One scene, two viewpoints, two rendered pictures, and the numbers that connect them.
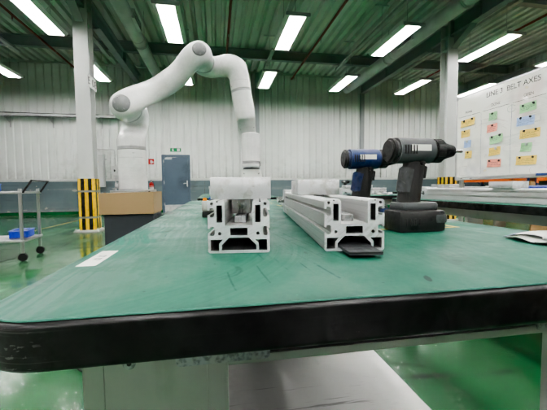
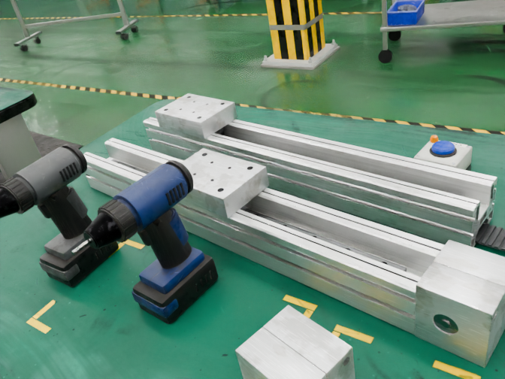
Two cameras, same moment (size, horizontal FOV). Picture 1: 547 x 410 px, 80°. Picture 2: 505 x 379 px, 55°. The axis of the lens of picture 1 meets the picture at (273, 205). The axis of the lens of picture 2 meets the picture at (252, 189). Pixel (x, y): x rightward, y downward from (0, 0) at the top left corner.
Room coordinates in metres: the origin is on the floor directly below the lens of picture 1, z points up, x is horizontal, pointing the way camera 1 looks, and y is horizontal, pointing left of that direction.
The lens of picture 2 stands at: (1.54, -0.55, 1.32)
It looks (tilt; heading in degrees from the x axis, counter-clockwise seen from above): 33 degrees down; 140
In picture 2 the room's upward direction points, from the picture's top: 12 degrees counter-clockwise
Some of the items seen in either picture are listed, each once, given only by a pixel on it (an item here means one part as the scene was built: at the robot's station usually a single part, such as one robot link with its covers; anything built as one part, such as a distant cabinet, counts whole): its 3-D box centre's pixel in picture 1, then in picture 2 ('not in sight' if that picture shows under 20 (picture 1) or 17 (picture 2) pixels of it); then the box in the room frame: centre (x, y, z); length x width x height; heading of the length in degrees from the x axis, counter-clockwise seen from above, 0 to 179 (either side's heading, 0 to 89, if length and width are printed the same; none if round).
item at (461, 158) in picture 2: (216, 207); (440, 166); (1.20, 0.21, 0.81); 0.10 x 0.08 x 0.06; 93
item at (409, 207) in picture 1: (425, 184); (49, 225); (0.78, -0.36, 0.89); 0.20 x 0.08 x 0.22; 101
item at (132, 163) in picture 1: (133, 171); not in sight; (1.45, 0.62, 0.96); 0.19 x 0.19 x 0.18
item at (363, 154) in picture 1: (374, 185); (148, 253); (1.00, -0.31, 0.89); 0.20 x 0.08 x 0.22; 95
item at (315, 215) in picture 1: (313, 208); (221, 208); (0.93, -0.11, 0.82); 0.80 x 0.10 x 0.09; 3
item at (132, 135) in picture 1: (132, 124); not in sight; (1.48, 0.63, 1.17); 0.19 x 0.12 x 0.24; 6
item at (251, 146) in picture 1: (251, 147); not in sight; (1.51, 0.10, 1.07); 0.09 x 0.08 x 0.13; 6
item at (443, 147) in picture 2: not in sight; (443, 149); (1.20, 0.22, 0.84); 0.04 x 0.04 x 0.02
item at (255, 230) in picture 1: (247, 209); (283, 160); (0.92, 0.07, 0.82); 0.80 x 0.10 x 0.09; 3
